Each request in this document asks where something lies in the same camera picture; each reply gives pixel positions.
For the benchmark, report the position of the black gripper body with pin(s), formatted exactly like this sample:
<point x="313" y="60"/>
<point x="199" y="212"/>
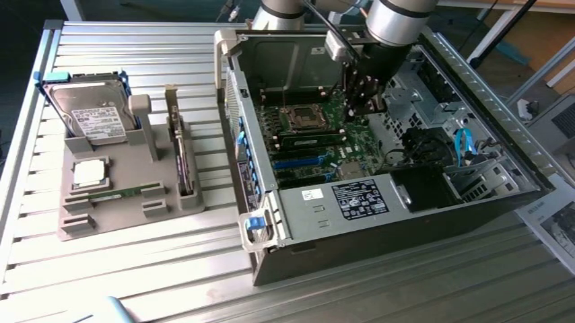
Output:
<point x="386" y="60"/>

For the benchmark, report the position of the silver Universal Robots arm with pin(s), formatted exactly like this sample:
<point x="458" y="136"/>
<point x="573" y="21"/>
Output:
<point x="396" y="20"/>

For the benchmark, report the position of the installed RAM stick black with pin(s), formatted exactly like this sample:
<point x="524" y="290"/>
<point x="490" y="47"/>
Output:
<point x="312" y="141"/>

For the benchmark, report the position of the green RAM stick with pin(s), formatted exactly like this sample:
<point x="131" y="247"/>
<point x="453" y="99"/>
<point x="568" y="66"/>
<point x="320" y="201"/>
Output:
<point x="119" y="194"/>

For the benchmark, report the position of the green motherboard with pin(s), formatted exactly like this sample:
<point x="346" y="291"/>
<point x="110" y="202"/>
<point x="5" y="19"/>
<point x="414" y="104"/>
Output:
<point x="337" y="158"/>

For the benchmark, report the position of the blue expansion slot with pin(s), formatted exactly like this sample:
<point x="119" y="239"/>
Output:
<point x="302" y="161"/>

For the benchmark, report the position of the black stand pole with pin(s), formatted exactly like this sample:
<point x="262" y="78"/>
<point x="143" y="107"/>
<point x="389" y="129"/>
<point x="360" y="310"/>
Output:
<point x="504" y="32"/>

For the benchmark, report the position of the white power strip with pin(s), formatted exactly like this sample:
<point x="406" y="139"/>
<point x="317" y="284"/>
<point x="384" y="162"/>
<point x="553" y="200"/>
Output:
<point x="526" y="108"/>

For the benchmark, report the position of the grey power supply with label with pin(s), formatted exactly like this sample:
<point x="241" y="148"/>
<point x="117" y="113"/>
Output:
<point x="342" y="208"/>

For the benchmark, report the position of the white desk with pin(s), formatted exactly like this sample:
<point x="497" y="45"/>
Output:
<point x="553" y="50"/>

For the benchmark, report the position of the grey computer tower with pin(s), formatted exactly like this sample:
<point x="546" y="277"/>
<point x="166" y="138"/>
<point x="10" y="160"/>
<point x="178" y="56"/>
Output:
<point x="554" y="124"/>

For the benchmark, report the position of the blue case latch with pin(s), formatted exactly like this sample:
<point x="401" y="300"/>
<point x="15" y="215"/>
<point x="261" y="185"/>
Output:
<point x="254" y="224"/>

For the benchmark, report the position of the open black PC case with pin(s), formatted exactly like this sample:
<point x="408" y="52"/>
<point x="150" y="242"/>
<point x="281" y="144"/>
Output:
<point x="405" y="249"/>

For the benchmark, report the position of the printed paper sheet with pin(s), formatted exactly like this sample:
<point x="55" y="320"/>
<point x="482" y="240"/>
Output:
<point x="550" y="228"/>

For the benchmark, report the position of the hard disk in blue carrier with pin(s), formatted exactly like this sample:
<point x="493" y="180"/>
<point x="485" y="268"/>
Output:
<point x="93" y="111"/>

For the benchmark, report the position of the grey parts rack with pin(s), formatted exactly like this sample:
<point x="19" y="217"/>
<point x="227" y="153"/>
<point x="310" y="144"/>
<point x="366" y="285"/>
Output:
<point x="130" y="212"/>

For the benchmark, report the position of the silver CPU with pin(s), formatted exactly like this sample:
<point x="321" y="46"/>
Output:
<point x="91" y="173"/>

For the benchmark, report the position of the light blue object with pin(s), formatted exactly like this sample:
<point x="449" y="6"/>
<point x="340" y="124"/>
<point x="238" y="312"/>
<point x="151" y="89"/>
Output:
<point x="118" y="311"/>

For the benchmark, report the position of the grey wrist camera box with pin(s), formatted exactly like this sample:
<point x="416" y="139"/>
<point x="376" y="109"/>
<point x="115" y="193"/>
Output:
<point x="338" y="45"/>

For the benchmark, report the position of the CPU socket with metal frame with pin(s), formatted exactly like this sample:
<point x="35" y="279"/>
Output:
<point x="302" y="117"/>

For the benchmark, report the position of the graphics card with metal bracket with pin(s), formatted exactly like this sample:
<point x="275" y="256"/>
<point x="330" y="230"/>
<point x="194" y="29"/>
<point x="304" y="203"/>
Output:
<point x="182" y="148"/>

